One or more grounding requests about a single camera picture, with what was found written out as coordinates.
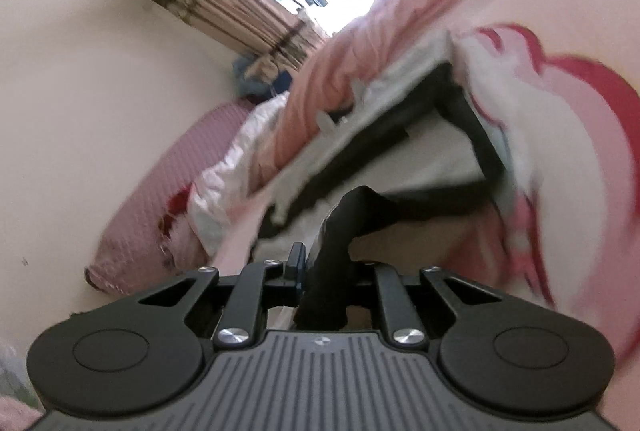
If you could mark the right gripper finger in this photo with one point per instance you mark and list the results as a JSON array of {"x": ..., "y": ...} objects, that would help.
[{"x": 294, "y": 273}]

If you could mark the grey jacket with black lining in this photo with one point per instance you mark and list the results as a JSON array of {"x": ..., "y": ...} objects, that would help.
[{"x": 413, "y": 149}]

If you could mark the pile of clothes in corner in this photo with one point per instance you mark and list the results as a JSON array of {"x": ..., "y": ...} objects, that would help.
[{"x": 259, "y": 78}]

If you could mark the white pastel patterned quilt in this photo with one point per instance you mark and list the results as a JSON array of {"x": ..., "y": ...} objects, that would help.
[{"x": 226, "y": 185}]

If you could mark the dark red garment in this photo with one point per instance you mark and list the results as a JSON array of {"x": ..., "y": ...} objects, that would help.
[{"x": 175, "y": 207}]

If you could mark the pink quilted headboard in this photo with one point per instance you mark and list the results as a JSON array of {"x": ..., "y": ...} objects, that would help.
[{"x": 132, "y": 255}]

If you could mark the pink duvet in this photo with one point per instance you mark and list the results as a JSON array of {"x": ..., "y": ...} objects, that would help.
[{"x": 360, "y": 51}]

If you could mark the left striped curtain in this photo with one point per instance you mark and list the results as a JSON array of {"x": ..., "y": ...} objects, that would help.
[{"x": 259, "y": 27}]

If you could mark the pink cartoon bed sheet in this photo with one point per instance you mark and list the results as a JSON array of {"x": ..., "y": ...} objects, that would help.
[{"x": 561, "y": 77}]

